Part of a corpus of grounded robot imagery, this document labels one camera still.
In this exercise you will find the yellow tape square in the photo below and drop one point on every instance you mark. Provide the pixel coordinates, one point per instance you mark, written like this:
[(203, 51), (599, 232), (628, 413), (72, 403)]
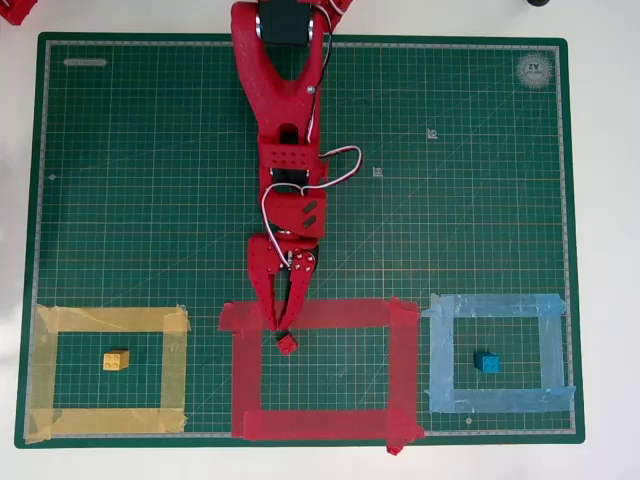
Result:
[(110, 422)]

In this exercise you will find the green cutting mat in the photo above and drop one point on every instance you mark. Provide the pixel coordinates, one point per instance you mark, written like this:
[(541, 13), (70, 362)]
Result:
[(150, 200)]

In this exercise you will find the blue cube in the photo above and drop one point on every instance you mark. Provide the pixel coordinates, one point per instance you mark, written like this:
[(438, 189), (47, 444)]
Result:
[(487, 362)]

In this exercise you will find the red robot arm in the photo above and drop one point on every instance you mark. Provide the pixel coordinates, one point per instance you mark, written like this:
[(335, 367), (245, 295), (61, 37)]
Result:
[(280, 100)]

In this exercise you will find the red cube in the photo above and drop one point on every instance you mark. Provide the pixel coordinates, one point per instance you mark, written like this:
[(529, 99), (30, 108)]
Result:
[(286, 344)]

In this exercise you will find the blue tape square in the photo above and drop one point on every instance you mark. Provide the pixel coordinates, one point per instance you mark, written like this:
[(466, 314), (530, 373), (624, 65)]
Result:
[(500, 400)]

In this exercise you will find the small black knob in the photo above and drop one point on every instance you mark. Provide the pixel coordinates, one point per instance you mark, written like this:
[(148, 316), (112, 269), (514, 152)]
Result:
[(538, 3)]

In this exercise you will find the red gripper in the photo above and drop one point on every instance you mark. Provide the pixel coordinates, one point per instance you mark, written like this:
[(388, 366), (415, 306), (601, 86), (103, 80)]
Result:
[(263, 260)]

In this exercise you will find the red tape square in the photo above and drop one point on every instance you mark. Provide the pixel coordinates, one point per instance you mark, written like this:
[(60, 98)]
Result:
[(325, 425)]

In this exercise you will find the yellow cube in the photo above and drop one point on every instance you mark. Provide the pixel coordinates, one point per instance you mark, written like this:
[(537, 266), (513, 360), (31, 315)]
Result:
[(116, 360)]

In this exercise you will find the red leader arm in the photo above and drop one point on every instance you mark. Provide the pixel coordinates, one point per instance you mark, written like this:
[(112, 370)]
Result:
[(17, 10)]

